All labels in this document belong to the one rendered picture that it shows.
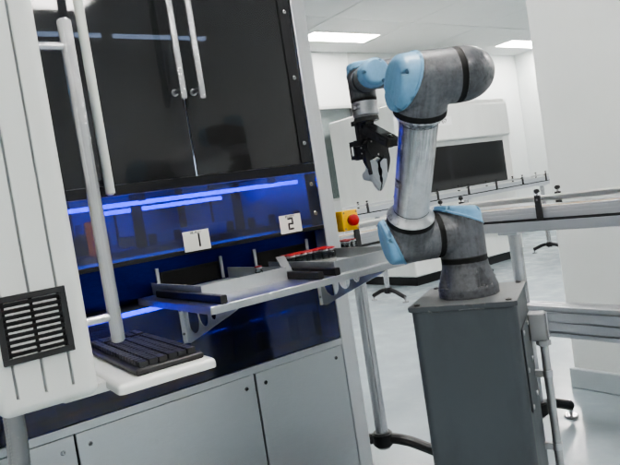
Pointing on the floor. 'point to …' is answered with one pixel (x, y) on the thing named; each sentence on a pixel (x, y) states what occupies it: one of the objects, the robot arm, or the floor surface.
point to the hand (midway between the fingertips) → (381, 185)
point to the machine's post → (328, 237)
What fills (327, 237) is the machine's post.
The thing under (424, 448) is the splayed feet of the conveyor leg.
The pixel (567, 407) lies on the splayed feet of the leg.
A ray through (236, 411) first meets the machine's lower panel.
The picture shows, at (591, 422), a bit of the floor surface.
